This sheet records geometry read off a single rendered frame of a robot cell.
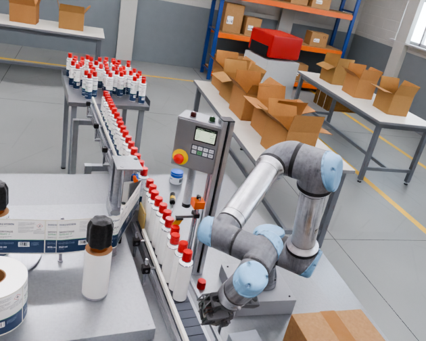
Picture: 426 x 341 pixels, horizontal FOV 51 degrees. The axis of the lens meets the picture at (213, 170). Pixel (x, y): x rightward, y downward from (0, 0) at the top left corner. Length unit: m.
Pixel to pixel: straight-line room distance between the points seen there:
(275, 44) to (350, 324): 5.86
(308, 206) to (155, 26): 7.92
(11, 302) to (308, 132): 2.38
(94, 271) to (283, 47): 5.88
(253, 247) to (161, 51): 8.29
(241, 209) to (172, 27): 8.13
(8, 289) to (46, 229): 0.33
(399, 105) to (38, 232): 4.68
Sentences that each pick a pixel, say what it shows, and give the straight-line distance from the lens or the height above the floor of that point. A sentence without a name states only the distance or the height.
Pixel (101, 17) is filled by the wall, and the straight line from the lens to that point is 9.07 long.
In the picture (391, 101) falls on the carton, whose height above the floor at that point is 0.94.
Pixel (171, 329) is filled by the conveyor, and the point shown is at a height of 0.86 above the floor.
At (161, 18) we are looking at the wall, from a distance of 9.16.
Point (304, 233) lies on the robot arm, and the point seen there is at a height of 1.22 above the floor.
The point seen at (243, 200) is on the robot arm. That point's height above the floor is 1.40.
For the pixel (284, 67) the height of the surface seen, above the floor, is 0.76.
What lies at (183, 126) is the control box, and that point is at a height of 1.44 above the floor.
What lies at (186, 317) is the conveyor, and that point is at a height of 0.88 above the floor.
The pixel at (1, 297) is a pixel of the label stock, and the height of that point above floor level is 1.02.
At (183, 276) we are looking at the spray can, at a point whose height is 1.00.
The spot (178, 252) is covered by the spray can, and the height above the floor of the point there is 1.05.
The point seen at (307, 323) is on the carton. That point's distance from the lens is 1.35.
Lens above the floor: 1.97
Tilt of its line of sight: 24 degrees down
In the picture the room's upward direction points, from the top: 12 degrees clockwise
